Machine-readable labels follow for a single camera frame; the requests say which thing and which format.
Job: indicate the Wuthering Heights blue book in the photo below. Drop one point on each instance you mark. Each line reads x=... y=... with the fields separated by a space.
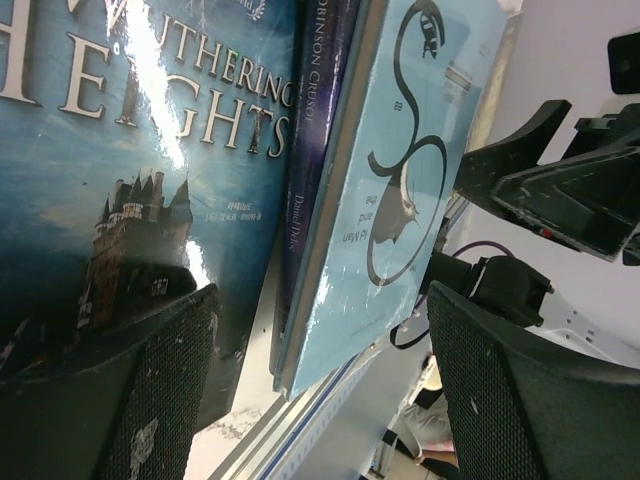
x=144 y=146

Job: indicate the light blue SO book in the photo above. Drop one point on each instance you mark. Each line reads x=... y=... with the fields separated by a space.
x=414 y=77

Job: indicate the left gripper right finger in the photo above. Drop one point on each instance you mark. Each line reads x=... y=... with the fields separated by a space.
x=522 y=407

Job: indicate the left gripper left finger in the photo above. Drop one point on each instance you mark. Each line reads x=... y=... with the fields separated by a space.
x=123 y=408

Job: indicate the Robinson Crusoe purple book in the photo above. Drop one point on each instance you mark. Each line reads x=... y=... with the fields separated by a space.
x=326 y=35

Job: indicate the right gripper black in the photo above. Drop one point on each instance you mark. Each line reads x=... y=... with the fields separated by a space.
x=589 y=202

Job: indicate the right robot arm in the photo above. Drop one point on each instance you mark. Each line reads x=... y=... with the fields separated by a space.
x=511 y=289

